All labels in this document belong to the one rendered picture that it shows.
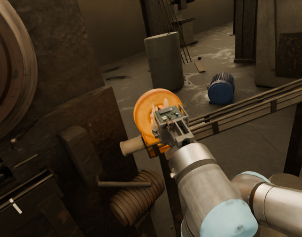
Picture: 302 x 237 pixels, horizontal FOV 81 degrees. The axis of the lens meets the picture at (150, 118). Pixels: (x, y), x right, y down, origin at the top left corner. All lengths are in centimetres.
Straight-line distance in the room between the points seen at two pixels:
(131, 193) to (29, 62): 54
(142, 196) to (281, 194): 47
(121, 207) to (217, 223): 46
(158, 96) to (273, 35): 230
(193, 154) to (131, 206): 43
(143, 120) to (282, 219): 38
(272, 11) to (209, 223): 255
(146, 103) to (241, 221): 35
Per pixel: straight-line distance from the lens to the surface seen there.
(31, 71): 59
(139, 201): 73
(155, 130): 47
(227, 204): 32
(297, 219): 41
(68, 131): 69
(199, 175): 33
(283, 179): 79
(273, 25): 270
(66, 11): 81
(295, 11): 264
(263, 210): 45
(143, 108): 52
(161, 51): 298
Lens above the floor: 107
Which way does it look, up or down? 27 degrees down
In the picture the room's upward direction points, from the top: 13 degrees counter-clockwise
